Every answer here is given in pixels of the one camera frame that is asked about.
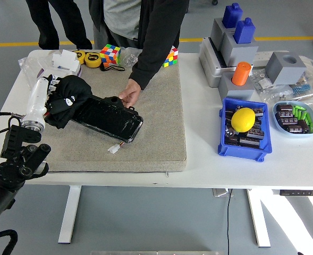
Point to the person's left hand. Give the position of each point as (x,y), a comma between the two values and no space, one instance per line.
(131,91)

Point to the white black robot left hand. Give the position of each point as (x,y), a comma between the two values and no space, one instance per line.
(38,98)

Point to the black glossy panel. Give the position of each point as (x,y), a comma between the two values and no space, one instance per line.
(108,119)

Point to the black rag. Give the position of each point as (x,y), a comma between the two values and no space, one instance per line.
(75,85)

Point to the person's left forearm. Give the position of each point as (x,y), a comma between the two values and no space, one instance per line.
(151,63)

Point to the table control panel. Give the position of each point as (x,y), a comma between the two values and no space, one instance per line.
(301,193)

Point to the clear bag of metal nuts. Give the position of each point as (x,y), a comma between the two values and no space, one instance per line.
(129,57)

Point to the white small lid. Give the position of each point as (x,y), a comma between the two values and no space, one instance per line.
(44,63)

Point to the colourful puzzle cube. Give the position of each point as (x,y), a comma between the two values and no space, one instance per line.
(109,54)
(171,58)

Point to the grey-brown mat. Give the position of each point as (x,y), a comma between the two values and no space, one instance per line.
(151,132)

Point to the white folded carton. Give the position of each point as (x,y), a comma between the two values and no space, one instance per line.
(66,59)

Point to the yellow tape measure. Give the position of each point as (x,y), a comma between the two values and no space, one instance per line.
(79,56)
(93,59)

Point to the person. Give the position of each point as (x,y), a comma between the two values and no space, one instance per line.
(44,16)
(121,16)

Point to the grey flat case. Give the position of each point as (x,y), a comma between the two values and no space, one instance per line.
(206,63)

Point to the grey holder block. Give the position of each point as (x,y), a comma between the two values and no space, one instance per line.
(238,54)
(216,33)
(236,91)

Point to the dark brown capacitor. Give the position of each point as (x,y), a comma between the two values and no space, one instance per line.
(295,129)
(287,121)
(303,125)
(249,142)
(256,133)
(283,108)
(230,132)
(259,112)
(286,114)

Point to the orange cylinder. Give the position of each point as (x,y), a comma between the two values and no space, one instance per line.
(241,74)

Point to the yellow lemon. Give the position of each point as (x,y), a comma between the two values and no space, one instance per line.
(242,119)

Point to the white table leg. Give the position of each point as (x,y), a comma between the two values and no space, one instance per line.
(258,217)
(69,212)

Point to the blue bottle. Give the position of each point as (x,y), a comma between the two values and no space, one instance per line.
(244,32)
(232,16)

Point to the blue plastic bin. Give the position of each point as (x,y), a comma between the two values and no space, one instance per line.
(244,154)

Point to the clear bag of small parts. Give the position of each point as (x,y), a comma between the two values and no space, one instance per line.
(262,82)

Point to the grey box under table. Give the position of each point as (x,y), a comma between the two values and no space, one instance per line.
(221,192)

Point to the clear bag of screws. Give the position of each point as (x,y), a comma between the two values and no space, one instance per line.
(279,94)

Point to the light blue bowl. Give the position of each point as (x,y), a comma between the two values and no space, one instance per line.
(278,127)

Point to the grey block with round hole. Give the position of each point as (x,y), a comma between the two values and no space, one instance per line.
(286,71)

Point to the green battery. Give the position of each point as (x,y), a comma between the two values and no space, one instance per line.
(308,119)
(300,114)
(295,110)
(304,115)

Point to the bag of blue resistors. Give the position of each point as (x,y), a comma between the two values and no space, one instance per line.
(301,87)

